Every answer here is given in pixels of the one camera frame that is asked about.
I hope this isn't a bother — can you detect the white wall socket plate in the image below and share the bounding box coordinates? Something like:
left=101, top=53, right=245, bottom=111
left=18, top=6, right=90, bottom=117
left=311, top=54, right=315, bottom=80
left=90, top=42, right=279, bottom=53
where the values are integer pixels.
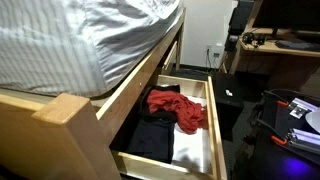
left=213, top=42, right=224, bottom=60

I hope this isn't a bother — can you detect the pale drawer lining sheet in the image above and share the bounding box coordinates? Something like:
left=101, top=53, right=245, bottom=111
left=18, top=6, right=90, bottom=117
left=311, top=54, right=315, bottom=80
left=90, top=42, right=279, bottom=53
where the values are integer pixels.
left=170, top=95, right=214, bottom=175

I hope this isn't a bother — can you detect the black floor box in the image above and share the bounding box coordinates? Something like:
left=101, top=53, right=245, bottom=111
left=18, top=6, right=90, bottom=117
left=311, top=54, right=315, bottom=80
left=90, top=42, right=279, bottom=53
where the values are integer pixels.
left=211, top=71, right=245, bottom=142

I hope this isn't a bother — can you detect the black outlet cable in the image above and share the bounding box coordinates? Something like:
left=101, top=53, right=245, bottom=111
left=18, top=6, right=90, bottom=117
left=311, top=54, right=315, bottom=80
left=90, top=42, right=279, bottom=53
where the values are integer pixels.
left=204, top=49, right=216, bottom=70

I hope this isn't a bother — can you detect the wooden bed frame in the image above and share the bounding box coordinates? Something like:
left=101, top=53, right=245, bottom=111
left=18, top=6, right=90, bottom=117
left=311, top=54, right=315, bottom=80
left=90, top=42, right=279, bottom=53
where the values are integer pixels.
left=0, top=7, right=188, bottom=180

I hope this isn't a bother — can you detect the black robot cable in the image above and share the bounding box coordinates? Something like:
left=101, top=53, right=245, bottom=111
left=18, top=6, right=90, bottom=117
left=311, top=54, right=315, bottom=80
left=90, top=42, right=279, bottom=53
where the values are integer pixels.
left=264, top=87, right=320, bottom=103

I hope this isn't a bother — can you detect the orange black bar clamp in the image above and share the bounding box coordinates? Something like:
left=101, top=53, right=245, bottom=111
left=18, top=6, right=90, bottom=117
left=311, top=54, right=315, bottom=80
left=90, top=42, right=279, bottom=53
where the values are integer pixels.
left=263, top=91, right=290, bottom=109
left=253, top=117, right=289, bottom=147

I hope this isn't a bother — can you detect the dark navy-black cloth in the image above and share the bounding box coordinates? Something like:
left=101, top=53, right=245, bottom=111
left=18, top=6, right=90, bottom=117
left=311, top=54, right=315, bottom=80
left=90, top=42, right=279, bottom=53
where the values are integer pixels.
left=126, top=117, right=177, bottom=165

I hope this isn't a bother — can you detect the black keyboard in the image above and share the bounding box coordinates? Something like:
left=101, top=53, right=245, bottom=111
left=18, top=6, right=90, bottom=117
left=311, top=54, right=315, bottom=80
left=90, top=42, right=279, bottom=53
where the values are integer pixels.
left=275, top=39, right=320, bottom=53

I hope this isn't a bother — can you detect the aluminium extrusion bar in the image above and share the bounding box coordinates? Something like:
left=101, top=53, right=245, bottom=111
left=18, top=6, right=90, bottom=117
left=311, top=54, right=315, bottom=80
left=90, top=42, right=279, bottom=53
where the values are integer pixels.
left=287, top=97, right=320, bottom=120
left=287, top=127, right=320, bottom=156

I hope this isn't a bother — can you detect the wooden desk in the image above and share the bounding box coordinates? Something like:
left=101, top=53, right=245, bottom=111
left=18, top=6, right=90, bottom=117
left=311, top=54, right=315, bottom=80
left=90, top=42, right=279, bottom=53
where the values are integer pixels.
left=228, top=0, right=320, bottom=92

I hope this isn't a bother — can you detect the black speaker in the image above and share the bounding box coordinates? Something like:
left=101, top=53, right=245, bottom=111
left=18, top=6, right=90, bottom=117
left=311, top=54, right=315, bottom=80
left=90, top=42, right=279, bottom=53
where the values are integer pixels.
left=227, top=0, right=256, bottom=36

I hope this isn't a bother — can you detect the black monitor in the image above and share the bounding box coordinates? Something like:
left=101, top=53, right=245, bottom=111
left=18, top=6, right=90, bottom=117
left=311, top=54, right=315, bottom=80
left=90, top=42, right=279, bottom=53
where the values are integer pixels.
left=252, top=0, right=320, bottom=38

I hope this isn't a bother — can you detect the wooden drawer holding blue cloth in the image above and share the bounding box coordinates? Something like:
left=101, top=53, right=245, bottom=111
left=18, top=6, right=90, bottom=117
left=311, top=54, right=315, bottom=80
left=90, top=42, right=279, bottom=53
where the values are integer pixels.
left=161, top=40, right=179, bottom=76

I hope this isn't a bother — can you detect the red crumpled cloth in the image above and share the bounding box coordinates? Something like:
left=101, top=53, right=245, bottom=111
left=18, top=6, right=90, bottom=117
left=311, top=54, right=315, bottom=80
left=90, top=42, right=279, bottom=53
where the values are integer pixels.
left=146, top=88, right=210, bottom=136

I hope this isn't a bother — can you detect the wooden drawer holding red cloth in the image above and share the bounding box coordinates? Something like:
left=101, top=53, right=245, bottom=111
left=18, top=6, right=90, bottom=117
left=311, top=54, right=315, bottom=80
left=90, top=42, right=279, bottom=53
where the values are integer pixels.
left=109, top=74, right=229, bottom=180

